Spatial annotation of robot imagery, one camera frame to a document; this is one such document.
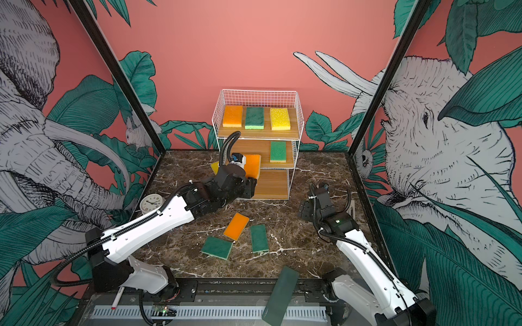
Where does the orange sponge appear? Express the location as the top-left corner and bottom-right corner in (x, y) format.
(224, 213), (250, 241)
(244, 154), (261, 179)
(222, 105), (243, 128)

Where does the black frame post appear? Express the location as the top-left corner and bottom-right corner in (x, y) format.
(69, 0), (167, 156)
(348, 0), (432, 158)

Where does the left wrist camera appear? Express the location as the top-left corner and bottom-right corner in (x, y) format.
(229, 153), (247, 168)

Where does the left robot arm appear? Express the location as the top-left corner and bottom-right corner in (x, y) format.
(50, 131), (257, 302)

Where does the yellow sponge beside shelf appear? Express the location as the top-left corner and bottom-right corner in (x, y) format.
(211, 162), (220, 175)

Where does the white round clock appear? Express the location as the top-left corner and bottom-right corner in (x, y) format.
(139, 194), (164, 215)

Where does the yellow sponge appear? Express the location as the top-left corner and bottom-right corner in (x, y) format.
(211, 162), (220, 175)
(270, 108), (291, 130)

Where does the dark green foreground sponge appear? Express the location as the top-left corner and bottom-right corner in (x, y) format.
(262, 266), (299, 326)

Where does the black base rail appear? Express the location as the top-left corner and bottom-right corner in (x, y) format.
(83, 276), (413, 304)

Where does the white slotted cable duct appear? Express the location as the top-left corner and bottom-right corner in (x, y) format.
(88, 305), (328, 322)

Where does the white wire three-tier shelf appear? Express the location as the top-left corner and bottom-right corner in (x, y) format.
(212, 89), (304, 200)

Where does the red white marker pen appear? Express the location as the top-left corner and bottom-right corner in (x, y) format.
(111, 287), (125, 311)

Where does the right black frame post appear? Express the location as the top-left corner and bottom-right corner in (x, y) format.
(348, 0), (432, 158)

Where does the beige plastic clip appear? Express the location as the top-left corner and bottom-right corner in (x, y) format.
(345, 199), (356, 218)

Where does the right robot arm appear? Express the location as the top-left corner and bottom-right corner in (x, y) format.
(298, 183), (437, 325)

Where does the left black frame post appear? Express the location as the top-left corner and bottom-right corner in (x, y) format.
(69, 0), (167, 156)

